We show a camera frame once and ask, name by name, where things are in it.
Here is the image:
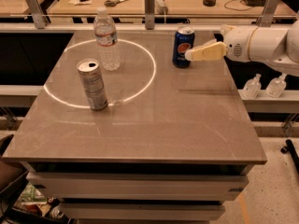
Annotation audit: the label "clear plastic water bottle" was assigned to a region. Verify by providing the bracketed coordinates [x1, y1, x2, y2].
[93, 7, 121, 71]

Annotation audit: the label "metal post right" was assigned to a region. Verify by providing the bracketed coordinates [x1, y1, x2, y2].
[256, 0, 280, 27]

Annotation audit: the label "upper cabinet drawer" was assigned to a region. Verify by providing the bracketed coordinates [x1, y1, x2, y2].
[27, 173, 249, 201]

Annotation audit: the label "metal post middle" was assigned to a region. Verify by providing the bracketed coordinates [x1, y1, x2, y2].
[144, 0, 155, 30]

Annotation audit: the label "clear sanitizer bottle left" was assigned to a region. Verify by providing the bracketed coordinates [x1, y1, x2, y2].
[242, 74, 262, 99]

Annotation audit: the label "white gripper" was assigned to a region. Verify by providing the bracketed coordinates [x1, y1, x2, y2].
[185, 24, 257, 62]

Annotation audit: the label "bin with colourful packages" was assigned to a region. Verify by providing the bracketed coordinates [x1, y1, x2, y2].
[14, 183, 65, 220]

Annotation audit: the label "cabinet drawer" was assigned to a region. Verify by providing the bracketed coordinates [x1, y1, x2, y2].
[27, 173, 249, 201]
[59, 203, 225, 221]

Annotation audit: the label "lower cabinet drawer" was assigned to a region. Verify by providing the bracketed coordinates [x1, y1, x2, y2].
[59, 203, 225, 221]

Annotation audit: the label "white power strip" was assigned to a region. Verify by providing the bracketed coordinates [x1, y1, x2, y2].
[155, 0, 168, 15]

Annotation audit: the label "scissors with black handles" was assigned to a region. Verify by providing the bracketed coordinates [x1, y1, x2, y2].
[104, 0, 129, 7]

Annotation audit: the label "metal post left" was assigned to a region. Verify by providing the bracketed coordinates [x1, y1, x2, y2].
[25, 0, 48, 29]

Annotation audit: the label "clear sanitizer bottle right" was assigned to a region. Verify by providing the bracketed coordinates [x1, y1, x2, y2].
[265, 74, 287, 98]

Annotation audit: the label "blue pepsi can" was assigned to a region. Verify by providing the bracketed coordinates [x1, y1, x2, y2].
[172, 26, 195, 68]

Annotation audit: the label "silver energy drink can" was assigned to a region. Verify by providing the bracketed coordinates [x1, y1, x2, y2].
[77, 59, 108, 110]

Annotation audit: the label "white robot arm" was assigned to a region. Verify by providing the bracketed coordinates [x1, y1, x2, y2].
[185, 21, 299, 77]

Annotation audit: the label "metal post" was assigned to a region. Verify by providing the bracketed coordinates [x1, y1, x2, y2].
[144, 0, 155, 30]
[25, 0, 48, 29]
[256, 0, 280, 27]

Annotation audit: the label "black chair base leg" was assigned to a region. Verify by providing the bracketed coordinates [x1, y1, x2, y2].
[280, 139, 299, 174]

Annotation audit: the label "clear sanitizer bottle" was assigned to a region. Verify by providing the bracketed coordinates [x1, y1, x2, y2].
[265, 74, 287, 98]
[242, 74, 262, 99]

